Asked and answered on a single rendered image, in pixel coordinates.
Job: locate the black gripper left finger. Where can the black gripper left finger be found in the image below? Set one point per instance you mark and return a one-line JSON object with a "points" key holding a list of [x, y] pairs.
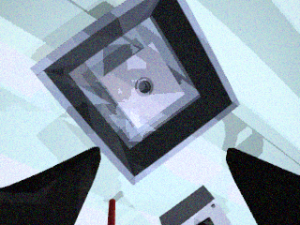
{"points": [[52, 197]]}

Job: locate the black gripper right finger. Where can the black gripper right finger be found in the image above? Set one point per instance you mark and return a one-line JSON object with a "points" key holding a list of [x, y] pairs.
{"points": [[271, 193]]}

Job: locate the dark red peg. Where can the dark red peg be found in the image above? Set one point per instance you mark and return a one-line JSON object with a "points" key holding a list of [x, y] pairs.
{"points": [[111, 214]]}

